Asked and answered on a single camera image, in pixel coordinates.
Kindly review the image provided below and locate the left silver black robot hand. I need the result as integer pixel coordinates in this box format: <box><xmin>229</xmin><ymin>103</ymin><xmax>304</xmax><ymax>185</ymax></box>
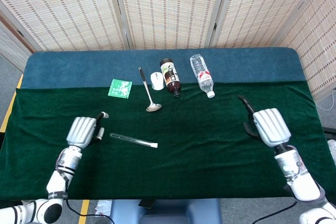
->
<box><xmin>65</xmin><ymin>111</ymin><xmax>109</xmax><ymax>149</ymax></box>

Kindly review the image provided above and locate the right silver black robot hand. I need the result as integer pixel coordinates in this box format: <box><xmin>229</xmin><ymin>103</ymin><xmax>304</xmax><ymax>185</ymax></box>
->
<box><xmin>237</xmin><ymin>94</ymin><xmax>292</xmax><ymax>148</ymax></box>

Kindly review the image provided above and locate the clear glass test tube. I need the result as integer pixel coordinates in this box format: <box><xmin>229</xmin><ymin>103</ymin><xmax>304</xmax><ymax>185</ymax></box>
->
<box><xmin>109</xmin><ymin>132</ymin><xmax>154</xmax><ymax>148</ymax></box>

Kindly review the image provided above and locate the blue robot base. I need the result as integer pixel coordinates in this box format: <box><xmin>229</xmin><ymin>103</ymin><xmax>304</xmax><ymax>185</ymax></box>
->
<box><xmin>109</xmin><ymin>198</ymin><xmax>223</xmax><ymax>224</ymax></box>

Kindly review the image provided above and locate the green sachet packet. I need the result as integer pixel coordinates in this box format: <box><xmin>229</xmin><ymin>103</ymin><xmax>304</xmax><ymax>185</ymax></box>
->
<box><xmin>107</xmin><ymin>78</ymin><xmax>133</xmax><ymax>99</ymax></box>

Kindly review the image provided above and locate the blue table cover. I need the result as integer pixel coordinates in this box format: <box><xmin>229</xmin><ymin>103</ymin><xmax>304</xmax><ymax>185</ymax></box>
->
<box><xmin>20</xmin><ymin>47</ymin><xmax>307</xmax><ymax>90</ymax></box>

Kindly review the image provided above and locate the white shoe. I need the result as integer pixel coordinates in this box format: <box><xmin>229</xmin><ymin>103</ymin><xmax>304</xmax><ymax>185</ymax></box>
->
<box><xmin>328</xmin><ymin>139</ymin><xmax>336</xmax><ymax>162</ymax></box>

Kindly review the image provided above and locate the crumpled white paper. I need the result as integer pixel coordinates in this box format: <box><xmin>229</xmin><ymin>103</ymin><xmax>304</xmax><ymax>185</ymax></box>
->
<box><xmin>94</xmin><ymin>199</ymin><xmax>113</xmax><ymax>216</ymax></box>

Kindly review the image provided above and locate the clear plastic water bottle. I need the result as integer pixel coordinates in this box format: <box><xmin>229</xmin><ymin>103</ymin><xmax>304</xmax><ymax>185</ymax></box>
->
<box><xmin>190</xmin><ymin>53</ymin><xmax>216</xmax><ymax>99</ymax></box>

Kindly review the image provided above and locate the woven folding screen panel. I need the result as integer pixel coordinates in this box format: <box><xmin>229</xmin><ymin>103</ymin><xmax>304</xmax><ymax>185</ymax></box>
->
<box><xmin>272</xmin><ymin>0</ymin><xmax>336</xmax><ymax>101</ymax></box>
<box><xmin>0</xmin><ymin>20</ymin><xmax>35</xmax><ymax>72</ymax></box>
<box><xmin>207</xmin><ymin>0</ymin><xmax>329</xmax><ymax>49</ymax></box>
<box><xmin>104</xmin><ymin>0</ymin><xmax>229</xmax><ymax>50</ymax></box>
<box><xmin>0</xmin><ymin>0</ymin><xmax>132</xmax><ymax>51</ymax></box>

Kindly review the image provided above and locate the white plastic cup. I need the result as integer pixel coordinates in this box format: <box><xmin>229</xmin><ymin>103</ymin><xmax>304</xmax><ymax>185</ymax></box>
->
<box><xmin>150</xmin><ymin>71</ymin><xmax>165</xmax><ymax>91</ymax></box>

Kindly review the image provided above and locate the dark green velvet cloth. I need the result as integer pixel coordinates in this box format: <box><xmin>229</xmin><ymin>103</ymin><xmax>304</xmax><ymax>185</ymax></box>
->
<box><xmin>0</xmin><ymin>81</ymin><xmax>329</xmax><ymax>200</ymax></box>

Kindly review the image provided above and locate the flat black object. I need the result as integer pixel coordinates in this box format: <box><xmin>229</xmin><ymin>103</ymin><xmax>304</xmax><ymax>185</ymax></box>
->
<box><xmin>138</xmin><ymin>199</ymin><xmax>156</xmax><ymax>208</ymax></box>

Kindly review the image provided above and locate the brown glass bottle with label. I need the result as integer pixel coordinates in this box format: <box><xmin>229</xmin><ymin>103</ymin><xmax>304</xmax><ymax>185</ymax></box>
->
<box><xmin>159</xmin><ymin>58</ymin><xmax>182</xmax><ymax>99</ymax></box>

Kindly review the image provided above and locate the thin white cable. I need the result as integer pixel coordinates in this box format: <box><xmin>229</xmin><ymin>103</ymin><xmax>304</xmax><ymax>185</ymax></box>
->
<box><xmin>314</xmin><ymin>98</ymin><xmax>336</xmax><ymax>112</ymax></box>

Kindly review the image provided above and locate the metal ladle with black handle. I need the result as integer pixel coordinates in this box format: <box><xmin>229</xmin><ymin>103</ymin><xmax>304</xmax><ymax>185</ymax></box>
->
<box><xmin>138</xmin><ymin>66</ymin><xmax>163</xmax><ymax>113</ymax></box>

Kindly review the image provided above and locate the black cable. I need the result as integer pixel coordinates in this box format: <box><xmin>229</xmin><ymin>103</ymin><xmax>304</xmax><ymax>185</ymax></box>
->
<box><xmin>251</xmin><ymin>200</ymin><xmax>297</xmax><ymax>224</ymax></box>
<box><xmin>65</xmin><ymin>199</ymin><xmax>113</xmax><ymax>224</ymax></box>

